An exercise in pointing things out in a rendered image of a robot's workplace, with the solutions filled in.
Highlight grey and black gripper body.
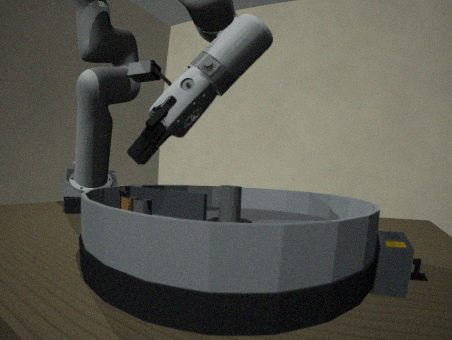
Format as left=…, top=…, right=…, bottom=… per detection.
left=149, top=64, right=223, bottom=138

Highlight bronze bushing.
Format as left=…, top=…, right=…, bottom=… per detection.
left=121, top=196, right=139, bottom=212

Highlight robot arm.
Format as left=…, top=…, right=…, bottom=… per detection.
left=70, top=0, right=273, bottom=193

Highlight grey metal ring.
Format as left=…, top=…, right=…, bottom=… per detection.
left=218, top=204, right=241, bottom=222
left=133, top=198, right=152, bottom=215
left=219, top=185, right=242, bottom=205

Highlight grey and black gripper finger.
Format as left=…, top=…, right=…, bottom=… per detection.
left=127, top=97, right=177, bottom=164
left=142, top=132, right=172, bottom=165

